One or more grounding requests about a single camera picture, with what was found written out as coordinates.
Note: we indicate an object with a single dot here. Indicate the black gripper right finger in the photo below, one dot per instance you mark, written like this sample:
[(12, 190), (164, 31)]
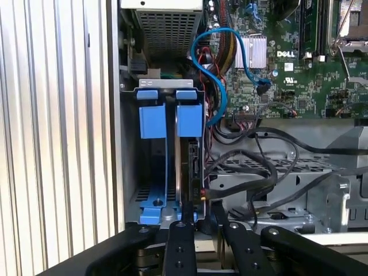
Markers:
[(244, 250)]

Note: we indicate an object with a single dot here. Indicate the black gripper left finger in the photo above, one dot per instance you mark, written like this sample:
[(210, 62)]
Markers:
[(181, 247)]

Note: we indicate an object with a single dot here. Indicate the hard disk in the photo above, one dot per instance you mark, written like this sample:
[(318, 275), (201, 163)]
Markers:
[(188, 123)]

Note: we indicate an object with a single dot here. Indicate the gray metal disk bay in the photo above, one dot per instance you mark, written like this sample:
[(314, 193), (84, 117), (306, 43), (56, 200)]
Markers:
[(287, 178)]

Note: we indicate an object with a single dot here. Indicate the empty blue disk carrier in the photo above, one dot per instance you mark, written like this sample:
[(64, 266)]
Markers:
[(152, 123)]

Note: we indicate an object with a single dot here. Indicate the black PC case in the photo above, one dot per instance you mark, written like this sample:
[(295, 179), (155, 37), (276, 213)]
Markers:
[(115, 143)]

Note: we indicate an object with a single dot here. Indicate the green motherboard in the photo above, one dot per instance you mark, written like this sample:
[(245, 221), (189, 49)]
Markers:
[(302, 86)]

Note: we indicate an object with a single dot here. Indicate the silver finned heat sink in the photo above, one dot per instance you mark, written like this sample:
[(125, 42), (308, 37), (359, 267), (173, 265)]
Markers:
[(250, 51)]

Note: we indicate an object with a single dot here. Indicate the silver power supply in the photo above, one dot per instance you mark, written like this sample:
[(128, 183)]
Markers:
[(166, 28)]

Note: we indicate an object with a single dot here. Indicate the installed RAM stick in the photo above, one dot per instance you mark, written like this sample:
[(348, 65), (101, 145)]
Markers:
[(312, 26)]

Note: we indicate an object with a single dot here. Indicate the CPU socket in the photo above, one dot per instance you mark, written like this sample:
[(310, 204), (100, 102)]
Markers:
[(353, 34)]

